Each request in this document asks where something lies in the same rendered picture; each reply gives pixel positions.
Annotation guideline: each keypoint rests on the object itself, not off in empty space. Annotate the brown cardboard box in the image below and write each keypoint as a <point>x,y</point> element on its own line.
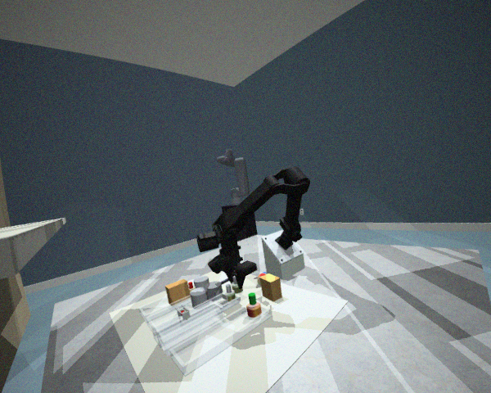
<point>271,287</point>

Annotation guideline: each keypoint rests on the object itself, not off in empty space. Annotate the tan cardboard box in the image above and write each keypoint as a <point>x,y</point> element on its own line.
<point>177,290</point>

